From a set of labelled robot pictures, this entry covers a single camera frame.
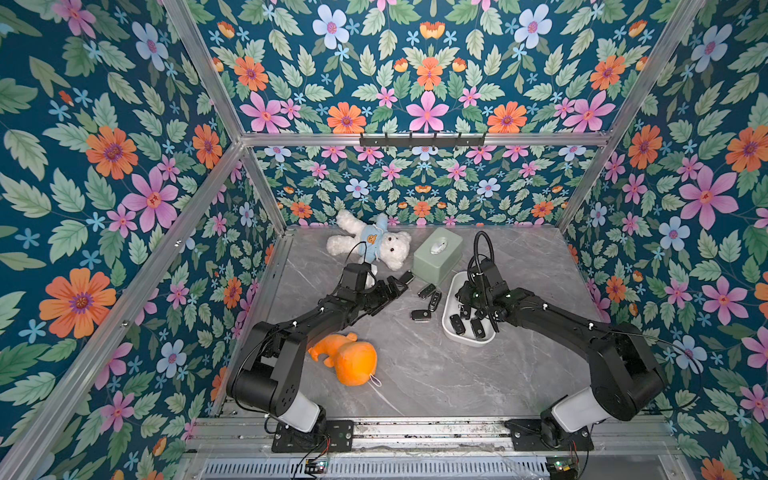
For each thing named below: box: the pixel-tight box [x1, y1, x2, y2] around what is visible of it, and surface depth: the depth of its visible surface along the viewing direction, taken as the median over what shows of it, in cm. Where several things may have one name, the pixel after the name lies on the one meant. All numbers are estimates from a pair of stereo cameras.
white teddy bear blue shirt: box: [326, 210, 412, 286], surface depth 107 cm
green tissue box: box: [412, 227, 463, 283], surface depth 104 cm
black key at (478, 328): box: [470, 318, 486, 339], surface depth 92 cm
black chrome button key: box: [417, 283, 437, 300], surface depth 101 cm
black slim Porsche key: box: [428, 290, 442, 312], surface depth 100 cm
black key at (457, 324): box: [449, 314, 466, 335], surface depth 94 cm
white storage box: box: [442, 271, 496, 347], surface depth 94 cm
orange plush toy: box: [308, 332, 378, 386], surface depth 81 cm
